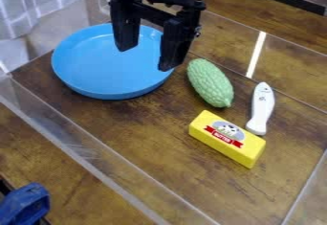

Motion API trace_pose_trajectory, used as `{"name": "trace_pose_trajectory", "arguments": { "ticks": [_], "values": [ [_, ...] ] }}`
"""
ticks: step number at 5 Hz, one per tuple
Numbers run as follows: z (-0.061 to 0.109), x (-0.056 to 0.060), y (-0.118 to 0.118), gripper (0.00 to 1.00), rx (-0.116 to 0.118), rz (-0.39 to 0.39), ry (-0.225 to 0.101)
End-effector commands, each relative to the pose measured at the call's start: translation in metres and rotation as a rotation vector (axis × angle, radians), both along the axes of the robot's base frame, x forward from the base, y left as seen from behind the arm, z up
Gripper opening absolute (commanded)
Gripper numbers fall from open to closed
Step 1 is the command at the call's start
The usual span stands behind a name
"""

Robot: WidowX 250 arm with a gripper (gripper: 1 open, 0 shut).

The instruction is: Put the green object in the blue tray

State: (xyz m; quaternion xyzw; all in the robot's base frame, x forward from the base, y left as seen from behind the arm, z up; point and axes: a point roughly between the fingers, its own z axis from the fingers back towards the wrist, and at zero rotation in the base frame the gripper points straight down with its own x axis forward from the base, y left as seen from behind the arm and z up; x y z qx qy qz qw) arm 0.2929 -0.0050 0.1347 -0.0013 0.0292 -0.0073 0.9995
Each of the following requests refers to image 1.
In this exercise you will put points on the green bitter melon toy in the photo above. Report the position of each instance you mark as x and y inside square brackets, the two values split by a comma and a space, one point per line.
[210, 83]

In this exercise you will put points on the yellow butter block toy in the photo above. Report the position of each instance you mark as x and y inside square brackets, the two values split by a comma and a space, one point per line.
[227, 138]

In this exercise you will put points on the blue round tray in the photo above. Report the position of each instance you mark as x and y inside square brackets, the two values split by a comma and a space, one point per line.
[99, 72]

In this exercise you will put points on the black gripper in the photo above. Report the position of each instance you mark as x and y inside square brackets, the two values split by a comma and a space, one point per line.
[180, 26]

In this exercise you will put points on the blue clamp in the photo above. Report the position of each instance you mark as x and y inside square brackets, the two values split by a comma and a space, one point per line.
[24, 205]

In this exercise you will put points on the clear acrylic enclosure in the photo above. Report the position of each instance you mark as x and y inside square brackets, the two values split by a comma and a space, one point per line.
[119, 161]

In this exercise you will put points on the white blue toy fish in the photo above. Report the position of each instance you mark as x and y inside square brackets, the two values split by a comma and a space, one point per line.
[263, 105]

